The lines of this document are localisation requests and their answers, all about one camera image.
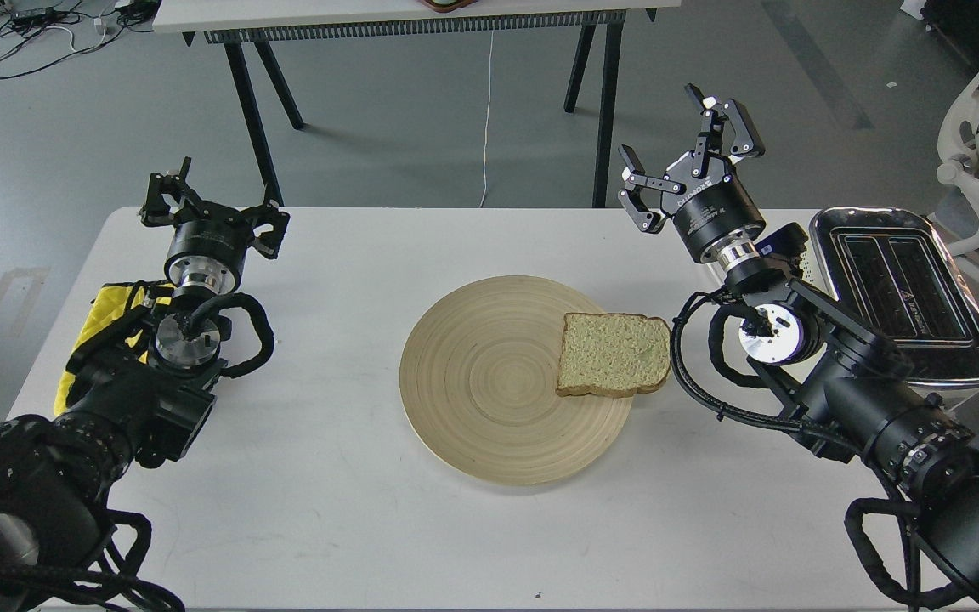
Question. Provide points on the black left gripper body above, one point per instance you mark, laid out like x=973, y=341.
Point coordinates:
x=209, y=253

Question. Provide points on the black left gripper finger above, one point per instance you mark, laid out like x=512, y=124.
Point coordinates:
x=169, y=200
x=266, y=224

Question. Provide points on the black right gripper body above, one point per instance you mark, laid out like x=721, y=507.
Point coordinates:
x=710, y=205

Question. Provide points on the slice of bread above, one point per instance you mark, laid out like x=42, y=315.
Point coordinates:
x=613, y=355

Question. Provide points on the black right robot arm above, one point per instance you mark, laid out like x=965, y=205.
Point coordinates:
x=822, y=335

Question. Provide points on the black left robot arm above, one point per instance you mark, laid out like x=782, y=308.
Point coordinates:
x=140, y=390

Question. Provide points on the silver two-slot toaster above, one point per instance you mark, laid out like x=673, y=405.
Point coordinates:
x=891, y=266

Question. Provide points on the yellow cloth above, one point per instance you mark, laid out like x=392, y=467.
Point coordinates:
x=112, y=301

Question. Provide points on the white background table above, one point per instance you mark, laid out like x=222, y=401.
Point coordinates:
x=232, y=25

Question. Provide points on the round wooden plate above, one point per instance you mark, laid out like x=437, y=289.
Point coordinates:
x=478, y=380

